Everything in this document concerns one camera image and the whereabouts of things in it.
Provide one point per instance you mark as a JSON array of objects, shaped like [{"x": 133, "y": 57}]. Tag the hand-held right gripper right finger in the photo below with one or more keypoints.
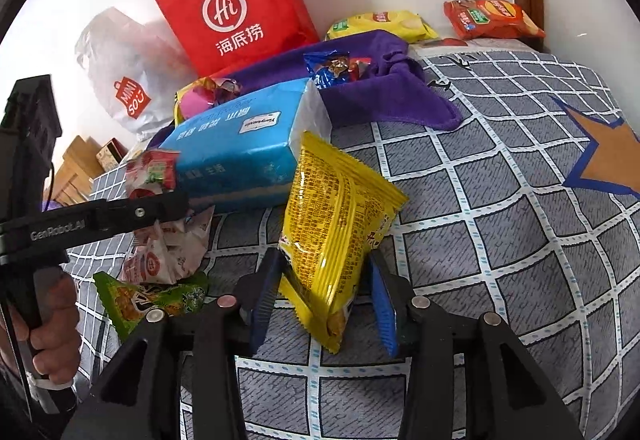
[{"x": 384, "y": 307}]

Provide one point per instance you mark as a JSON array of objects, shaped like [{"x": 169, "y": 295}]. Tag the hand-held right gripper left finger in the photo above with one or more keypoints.
[{"x": 265, "y": 297}]

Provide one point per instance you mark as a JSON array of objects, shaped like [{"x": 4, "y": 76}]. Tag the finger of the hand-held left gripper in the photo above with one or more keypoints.
[{"x": 145, "y": 212}]

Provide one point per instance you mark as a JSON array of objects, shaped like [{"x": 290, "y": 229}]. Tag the white pink snack packet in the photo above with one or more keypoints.
[
  {"x": 187, "y": 240},
  {"x": 147, "y": 262}
]

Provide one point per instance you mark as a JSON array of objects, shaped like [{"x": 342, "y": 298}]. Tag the green snack packet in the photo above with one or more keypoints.
[{"x": 135, "y": 300}]

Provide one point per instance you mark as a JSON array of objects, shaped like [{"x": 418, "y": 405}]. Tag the yellow pink crinkled snack packet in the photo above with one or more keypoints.
[{"x": 200, "y": 97}]

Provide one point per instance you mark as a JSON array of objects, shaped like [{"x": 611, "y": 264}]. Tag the purple cloth bag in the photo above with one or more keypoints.
[{"x": 380, "y": 90}]

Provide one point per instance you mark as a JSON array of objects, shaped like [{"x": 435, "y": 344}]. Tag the blue snack packet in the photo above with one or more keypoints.
[{"x": 327, "y": 70}]

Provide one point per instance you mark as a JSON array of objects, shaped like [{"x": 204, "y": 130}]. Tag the person's left hand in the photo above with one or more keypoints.
[{"x": 60, "y": 325}]

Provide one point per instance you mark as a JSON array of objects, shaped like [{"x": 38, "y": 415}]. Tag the wooden headboard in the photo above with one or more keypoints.
[{"x": 75, "y": 170}]

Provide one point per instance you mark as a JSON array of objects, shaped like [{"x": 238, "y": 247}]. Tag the small patterned box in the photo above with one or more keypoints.
[{"x": 111, "y": 156}]

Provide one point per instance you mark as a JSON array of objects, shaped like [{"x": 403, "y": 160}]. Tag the blue tissue pack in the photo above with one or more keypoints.
[{"x": 240, "y": 155}]

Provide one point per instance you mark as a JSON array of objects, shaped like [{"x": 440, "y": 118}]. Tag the white plastic bag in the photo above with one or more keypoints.
[{"x": 120, "y": 80}]

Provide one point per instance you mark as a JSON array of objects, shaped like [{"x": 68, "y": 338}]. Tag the grey checked blanket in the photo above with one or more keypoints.
[{"x": 500, "y": 220}]

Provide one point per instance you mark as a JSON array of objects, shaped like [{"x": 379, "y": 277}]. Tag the yellow chip bag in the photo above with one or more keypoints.
[{"x": 385, "y": 24}]

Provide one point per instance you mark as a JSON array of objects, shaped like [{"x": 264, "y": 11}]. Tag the orange chip bag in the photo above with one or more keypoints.
[{"x": 492, "y": 17}]

